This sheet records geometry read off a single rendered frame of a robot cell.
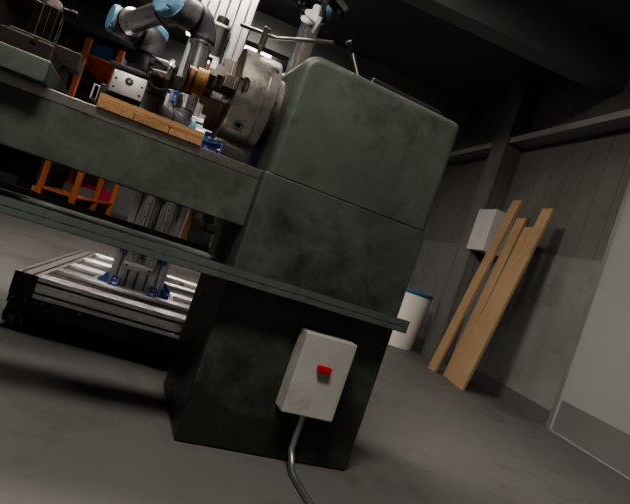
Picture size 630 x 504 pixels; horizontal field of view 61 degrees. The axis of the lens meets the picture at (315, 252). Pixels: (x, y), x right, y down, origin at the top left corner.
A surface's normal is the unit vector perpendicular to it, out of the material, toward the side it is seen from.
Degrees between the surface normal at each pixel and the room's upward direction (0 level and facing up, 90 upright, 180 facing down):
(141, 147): 90
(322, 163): 90
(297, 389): 90
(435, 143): 90
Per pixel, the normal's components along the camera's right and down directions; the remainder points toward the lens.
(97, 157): 0.33, 0.11
